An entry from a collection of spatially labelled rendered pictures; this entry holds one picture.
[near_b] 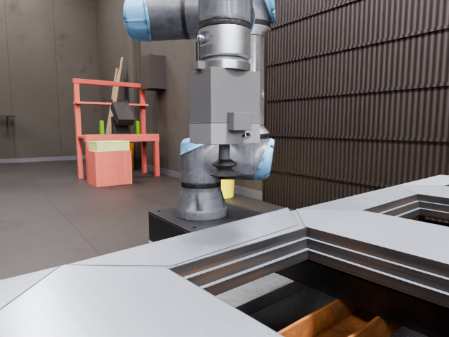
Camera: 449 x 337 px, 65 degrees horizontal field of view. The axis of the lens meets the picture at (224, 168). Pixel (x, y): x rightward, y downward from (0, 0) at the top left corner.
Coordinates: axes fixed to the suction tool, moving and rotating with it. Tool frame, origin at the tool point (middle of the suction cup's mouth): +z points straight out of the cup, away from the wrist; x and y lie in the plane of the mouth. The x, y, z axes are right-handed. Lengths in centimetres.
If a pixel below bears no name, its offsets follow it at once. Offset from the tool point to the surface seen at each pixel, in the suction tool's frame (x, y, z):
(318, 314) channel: -6.3, 14.4, 23.6
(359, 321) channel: -7.3, 24.1, 27.4
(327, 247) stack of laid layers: -8.3, 13.6, 11.4
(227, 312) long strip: -19.2, -12.1, 9.3
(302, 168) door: 257, 276, 42
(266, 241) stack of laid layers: -5.0, 4.1, 9.6
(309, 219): -0.7, 17.5, 9.2
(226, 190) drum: 370, 243, 83
